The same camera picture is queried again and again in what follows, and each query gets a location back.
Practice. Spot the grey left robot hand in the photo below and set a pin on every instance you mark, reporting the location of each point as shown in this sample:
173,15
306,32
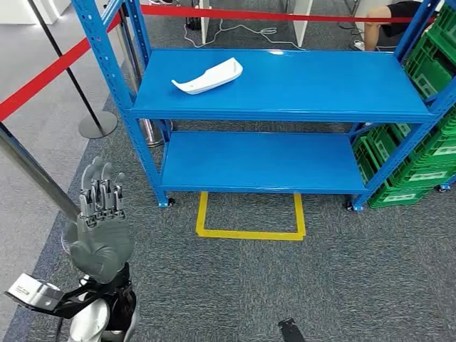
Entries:
100,245

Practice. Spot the white plastic shell part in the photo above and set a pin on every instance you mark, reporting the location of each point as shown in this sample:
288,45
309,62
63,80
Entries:
210,78

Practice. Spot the red barrier belt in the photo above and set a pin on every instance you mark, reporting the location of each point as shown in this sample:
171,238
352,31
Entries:
42,78
267,15

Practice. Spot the white plinth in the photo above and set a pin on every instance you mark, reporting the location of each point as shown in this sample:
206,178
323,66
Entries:
28,12

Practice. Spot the white desk panel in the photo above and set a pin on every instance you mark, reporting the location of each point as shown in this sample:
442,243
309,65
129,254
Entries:
300,23
205,23

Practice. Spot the green plastic crate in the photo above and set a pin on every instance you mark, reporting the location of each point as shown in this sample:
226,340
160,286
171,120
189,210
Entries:
399,198
438,151
427,71

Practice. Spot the person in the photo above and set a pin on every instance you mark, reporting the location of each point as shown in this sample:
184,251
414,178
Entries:
372,23

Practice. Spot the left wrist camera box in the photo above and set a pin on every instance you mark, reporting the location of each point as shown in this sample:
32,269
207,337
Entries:
34,292

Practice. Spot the chrome stanchion post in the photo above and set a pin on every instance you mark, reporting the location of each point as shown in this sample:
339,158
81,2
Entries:
149,132
35,172

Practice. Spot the black stanchion post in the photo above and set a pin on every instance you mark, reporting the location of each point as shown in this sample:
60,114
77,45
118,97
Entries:
97,125

